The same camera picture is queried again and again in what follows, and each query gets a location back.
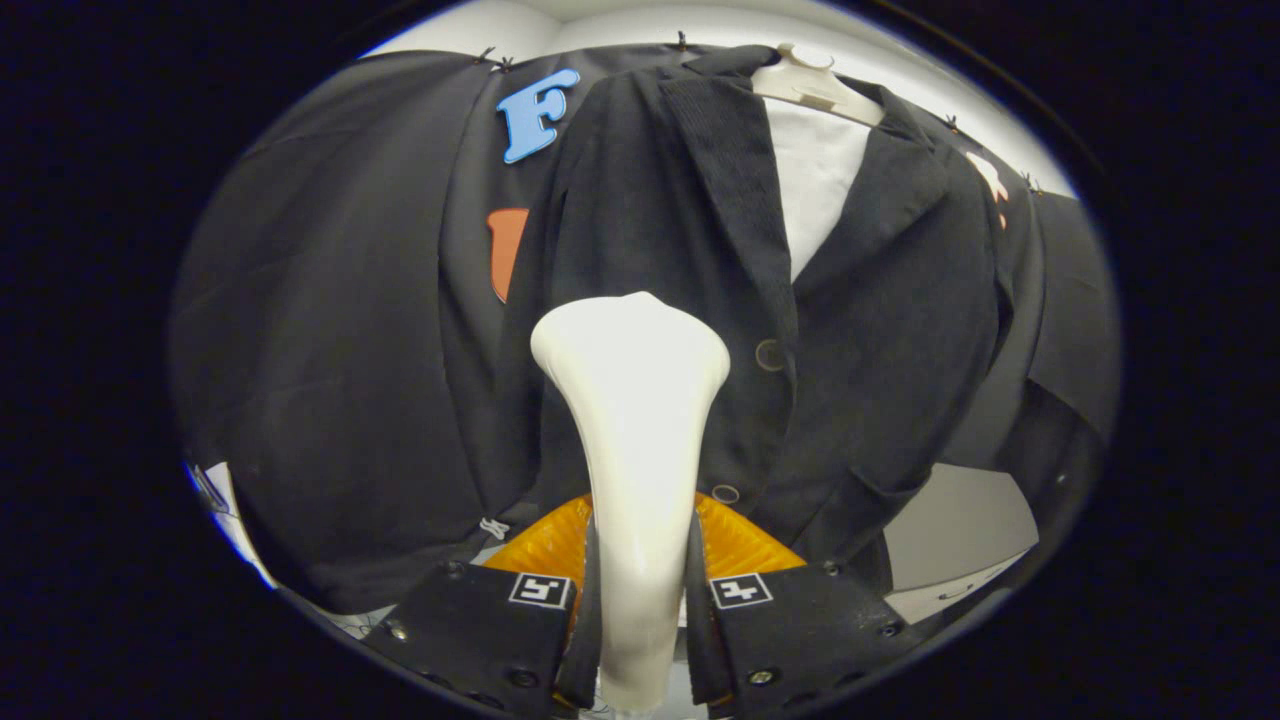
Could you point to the white shirt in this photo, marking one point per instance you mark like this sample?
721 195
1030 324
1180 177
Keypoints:
815 180

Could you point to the cream plastic hanger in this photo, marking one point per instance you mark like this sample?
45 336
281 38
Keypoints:
810 85

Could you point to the white garment steamer head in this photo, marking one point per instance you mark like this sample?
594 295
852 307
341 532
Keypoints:
635 400

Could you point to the black suit jacket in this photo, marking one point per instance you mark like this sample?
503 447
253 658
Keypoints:
880 350

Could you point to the black backdrop cloth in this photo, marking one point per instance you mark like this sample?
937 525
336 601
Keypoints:
330 350

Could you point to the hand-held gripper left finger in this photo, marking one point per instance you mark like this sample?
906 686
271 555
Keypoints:
587 650

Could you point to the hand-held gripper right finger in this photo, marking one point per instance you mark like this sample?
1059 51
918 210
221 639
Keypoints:
700 650

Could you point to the small white clip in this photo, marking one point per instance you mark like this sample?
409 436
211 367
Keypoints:
493 527

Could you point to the beige cabinet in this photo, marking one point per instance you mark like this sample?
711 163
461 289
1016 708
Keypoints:
960 520

